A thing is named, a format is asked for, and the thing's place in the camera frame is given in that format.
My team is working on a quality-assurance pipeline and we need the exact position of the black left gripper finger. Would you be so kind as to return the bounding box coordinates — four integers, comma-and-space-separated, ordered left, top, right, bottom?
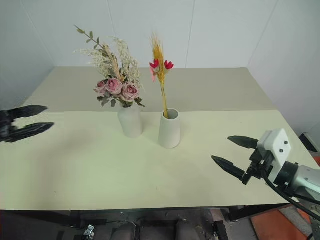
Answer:
9, 104, 49, 122
10, 122, 55, 144

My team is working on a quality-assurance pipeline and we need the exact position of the black box beside table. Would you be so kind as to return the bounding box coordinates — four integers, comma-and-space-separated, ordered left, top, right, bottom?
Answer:
298, 132, 320, 153

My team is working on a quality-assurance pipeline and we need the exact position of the silver caster wheel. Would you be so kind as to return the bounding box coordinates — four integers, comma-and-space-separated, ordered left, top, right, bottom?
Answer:
83, 224, 96, 237

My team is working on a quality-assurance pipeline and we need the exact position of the pink rose dried bouquet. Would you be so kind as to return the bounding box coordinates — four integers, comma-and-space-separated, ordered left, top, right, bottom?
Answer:
72, 24, 147, 109

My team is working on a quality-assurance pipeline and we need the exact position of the yellow wheat red flower bouquet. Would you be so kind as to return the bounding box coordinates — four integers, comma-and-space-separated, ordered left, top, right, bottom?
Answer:
148, 30, 175, 118

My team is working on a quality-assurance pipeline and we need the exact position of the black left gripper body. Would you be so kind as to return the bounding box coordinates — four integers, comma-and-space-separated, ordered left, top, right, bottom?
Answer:
0, 109, 14, 143

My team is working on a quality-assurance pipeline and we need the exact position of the black table frame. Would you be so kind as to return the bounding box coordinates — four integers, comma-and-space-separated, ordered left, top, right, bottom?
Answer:
0, 203, 297, 225

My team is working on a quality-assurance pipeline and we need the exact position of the orange floor mat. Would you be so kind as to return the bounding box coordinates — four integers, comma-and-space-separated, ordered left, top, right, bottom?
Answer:
250, 207, 313, 240

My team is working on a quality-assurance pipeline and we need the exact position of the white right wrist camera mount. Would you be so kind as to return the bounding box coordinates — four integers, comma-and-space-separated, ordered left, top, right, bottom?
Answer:
256, 128, 293, 185

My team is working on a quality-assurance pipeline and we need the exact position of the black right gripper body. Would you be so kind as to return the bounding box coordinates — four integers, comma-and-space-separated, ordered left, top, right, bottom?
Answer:
241, 148, 274, 186

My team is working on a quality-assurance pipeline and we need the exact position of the white tapered open ceramic vase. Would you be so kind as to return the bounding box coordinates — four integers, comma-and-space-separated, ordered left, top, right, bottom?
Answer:
158, 107, 180, 149

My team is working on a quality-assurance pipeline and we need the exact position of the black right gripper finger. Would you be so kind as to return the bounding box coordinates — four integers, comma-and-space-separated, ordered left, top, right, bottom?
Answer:
227, 135, 259, 151
211, 155, 248, 183

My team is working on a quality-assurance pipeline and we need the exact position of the white narrow-neck ceramic vase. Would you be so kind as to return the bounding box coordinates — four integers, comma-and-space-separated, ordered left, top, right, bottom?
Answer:
117, 103, 144, 139

